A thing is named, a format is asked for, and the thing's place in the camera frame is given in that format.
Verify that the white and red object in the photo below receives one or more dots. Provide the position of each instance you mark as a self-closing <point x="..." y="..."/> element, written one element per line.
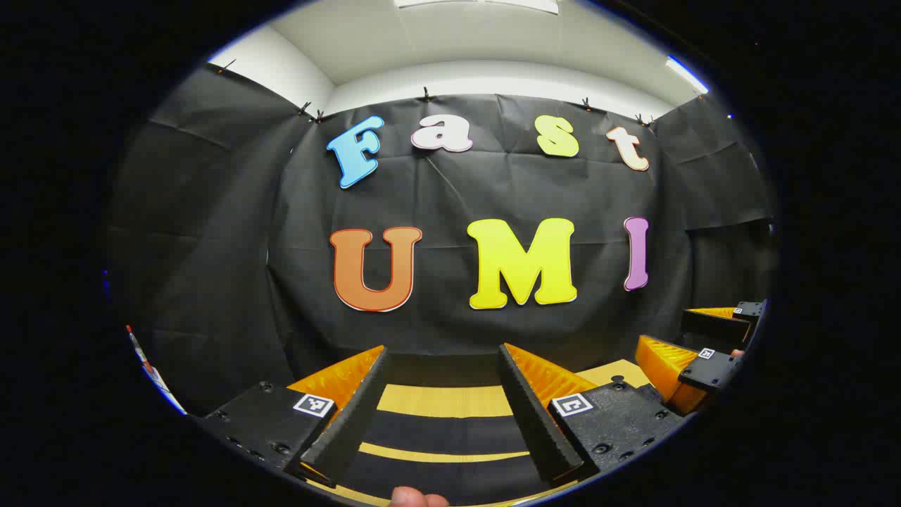
<point x="151" y="373"/>

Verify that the ceiling light panel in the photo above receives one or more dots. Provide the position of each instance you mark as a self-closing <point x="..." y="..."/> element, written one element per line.
<point x="686" y="74"/>
<point x="479" y="4"/>

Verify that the dark grey jeans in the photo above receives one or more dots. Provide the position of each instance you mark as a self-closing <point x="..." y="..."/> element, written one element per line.
<point x="443" y="431"/>

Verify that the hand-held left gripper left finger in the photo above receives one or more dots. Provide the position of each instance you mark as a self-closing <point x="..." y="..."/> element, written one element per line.
<point x="352" y="422"/>

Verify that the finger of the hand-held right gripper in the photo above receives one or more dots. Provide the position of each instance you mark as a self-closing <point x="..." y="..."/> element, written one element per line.
<point x="711" y="372"/>
<point x="714" y="327"/>

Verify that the black backdrop cloth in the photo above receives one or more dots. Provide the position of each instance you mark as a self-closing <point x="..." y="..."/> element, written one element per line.
<point x="436" y="190"/>

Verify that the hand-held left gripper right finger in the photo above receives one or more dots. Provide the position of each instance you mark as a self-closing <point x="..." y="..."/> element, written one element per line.
<point x="531" y="422"/>

